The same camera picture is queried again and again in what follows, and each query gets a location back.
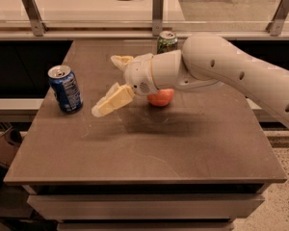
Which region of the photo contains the middle metal bracket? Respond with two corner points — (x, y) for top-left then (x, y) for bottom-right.
(152, 0), (164, 37)

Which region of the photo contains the red apple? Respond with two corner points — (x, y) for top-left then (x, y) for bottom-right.
(147, 89), (174, 107)

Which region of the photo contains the metal bracket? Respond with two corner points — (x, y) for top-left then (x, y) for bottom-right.
(21, 0), (46, 37)
(266, 0), (289, 37)
(152, 0), (164, 37)

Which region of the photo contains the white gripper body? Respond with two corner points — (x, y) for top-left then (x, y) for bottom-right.
(123, 50), (183, 95)

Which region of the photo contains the green soda can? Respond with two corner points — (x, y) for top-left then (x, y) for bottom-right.
(157, 31), (178, 54)

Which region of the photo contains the grey drawer front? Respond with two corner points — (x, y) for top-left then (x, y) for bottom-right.
(28, 193), (264, 220)

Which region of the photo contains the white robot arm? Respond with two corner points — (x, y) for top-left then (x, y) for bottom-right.
(92, 33), (289, 129)

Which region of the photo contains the glass barrier panel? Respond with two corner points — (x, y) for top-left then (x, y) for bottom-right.
(0, 0), (280, 23)

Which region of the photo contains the blue pepsi can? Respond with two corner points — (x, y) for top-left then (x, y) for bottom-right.
(48, 65), (83, 114)

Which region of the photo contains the left metal bracket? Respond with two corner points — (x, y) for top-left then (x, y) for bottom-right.
(21, 0), (46, 37)

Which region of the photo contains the right metal bracket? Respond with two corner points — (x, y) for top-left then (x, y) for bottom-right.
(266, 0), (289, 37)

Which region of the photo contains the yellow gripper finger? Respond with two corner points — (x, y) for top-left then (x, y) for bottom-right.
(111, 55), (133, 71)
(92, 83), (135, 117)

